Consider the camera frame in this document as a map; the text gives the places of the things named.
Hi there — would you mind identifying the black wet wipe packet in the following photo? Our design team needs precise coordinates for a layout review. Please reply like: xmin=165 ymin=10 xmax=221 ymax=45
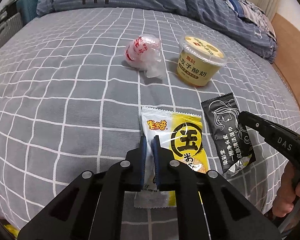
xmin=201 ymin=93 xmax=256 ymax=179

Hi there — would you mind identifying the yellow rice cracker packet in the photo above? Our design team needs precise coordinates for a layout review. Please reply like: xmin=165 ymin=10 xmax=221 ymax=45
xmin=134 ymin=107 xmax=209 ymax=209

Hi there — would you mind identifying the person's right hand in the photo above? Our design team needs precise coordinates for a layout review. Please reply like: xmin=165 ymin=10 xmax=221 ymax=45
xmin=272 ymin=161 xmax=300 ymax=217

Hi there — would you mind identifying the wooden headboard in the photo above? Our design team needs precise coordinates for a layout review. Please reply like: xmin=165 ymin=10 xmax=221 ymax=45
xmin=271 ymin=14 xmax=300 ymax=109

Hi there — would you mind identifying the grey checked bed sheet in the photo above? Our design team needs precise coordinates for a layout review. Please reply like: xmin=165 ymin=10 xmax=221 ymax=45
xmin=0 ymin=8 xmax=300 ymax=228

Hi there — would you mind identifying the yellow yogurt cup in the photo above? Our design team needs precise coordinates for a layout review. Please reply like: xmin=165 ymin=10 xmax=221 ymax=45
xmin=177 ymin=35 xmax=228 ymax=87

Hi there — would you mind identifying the patterned pillow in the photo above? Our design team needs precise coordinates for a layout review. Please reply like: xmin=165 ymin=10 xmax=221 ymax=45
xmin=223 ymin=0 xmax=277 ymax=42

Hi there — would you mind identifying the white red plastic bag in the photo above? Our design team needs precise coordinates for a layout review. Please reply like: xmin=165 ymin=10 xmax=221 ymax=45
xmin=124 ymin=34 xmax=164 ymax=79

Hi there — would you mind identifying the blue striped duvet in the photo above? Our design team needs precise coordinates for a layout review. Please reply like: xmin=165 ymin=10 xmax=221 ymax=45
xmin=37 ymin=0 xmax=277 ymax=63

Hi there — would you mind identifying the grey suitcase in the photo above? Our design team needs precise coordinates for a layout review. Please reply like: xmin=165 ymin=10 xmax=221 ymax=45
xmin=0 ymin=12 xmax=23 ymax=48

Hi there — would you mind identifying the teal suitcase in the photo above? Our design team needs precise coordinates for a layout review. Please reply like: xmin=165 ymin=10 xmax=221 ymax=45
xmin=16 ymin=0 xmax=38 ymax=25

